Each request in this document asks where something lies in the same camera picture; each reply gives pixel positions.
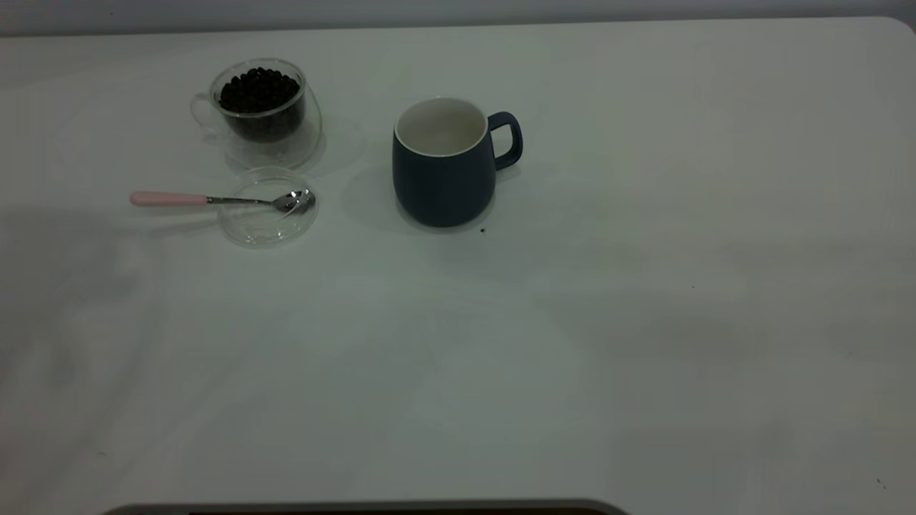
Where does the pink handled metal spoon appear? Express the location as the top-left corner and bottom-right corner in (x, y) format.
(130, 189), (316, 214)

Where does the pile of coffee beans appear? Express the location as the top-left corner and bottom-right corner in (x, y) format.
(218, 67), (307, 142)

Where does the dark grey ceramic mug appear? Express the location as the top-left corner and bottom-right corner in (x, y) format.
(391, 97), (524, 228)

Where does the clear glass cup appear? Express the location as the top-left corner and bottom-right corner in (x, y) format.
(190, 57), (323, 171)

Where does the small clear glass dish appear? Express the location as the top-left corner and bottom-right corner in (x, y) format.
(218, 167), (319, 249)

